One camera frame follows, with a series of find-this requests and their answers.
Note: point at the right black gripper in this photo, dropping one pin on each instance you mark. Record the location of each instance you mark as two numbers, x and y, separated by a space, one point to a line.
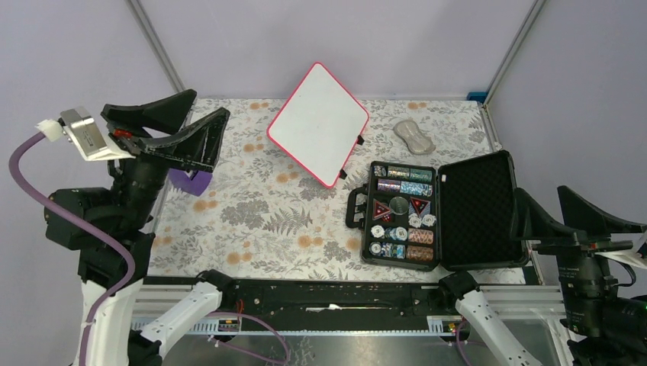
527 218

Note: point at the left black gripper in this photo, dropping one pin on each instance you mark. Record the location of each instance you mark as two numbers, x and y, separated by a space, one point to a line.
197 143

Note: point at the red-framed whiteboard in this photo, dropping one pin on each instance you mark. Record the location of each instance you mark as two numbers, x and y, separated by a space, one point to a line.
319 125

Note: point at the translucent silicone sponge eraser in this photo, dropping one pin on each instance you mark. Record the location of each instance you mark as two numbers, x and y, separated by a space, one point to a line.
416 141

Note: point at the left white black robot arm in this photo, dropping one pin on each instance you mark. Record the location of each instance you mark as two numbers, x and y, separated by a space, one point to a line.
106 225

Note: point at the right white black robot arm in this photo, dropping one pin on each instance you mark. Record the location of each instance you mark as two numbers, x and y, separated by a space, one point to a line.
599 327

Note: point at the purple plastic object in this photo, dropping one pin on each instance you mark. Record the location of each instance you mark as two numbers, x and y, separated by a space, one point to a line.
194 182

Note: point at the floral tablecloth mat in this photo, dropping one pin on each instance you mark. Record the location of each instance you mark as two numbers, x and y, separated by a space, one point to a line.
264 216

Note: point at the black poker chip case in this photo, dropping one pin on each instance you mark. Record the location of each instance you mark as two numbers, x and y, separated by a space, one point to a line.
457 216

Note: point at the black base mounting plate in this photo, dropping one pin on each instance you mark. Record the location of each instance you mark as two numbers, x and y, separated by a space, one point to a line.
321 306

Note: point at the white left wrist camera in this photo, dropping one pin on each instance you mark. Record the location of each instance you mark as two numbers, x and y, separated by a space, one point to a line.
81 130

